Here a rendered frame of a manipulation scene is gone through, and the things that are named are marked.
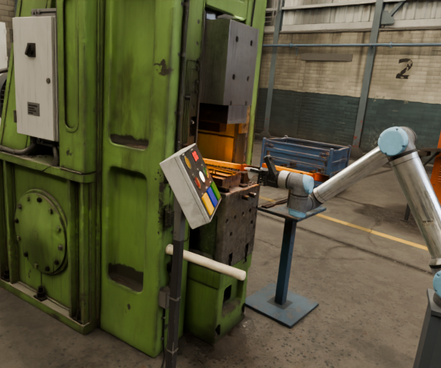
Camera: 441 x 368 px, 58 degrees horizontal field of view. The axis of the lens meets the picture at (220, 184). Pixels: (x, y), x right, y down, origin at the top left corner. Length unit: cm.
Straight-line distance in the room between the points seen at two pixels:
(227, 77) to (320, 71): 874
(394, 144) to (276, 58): 981
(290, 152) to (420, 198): 444
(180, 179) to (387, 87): 869
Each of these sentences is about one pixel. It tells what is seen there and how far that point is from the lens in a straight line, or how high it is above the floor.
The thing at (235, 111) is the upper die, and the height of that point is 133.
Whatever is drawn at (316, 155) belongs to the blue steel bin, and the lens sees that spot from 592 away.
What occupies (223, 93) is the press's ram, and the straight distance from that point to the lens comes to 199.
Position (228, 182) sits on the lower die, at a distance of 215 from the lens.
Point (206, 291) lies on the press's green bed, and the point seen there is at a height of 32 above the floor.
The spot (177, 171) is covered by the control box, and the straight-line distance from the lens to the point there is 146.
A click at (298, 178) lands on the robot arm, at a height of 105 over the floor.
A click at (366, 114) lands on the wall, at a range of 1005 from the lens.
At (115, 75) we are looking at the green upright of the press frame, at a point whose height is 146.
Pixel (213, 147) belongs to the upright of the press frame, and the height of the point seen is 107.
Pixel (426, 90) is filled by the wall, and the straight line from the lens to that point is 965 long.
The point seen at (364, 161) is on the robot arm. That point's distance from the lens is 198.
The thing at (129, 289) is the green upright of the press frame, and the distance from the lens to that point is 228.
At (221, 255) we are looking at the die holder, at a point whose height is 58.
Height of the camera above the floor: 146
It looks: 14 degrees down
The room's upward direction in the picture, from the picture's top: 5 degrees clockwise
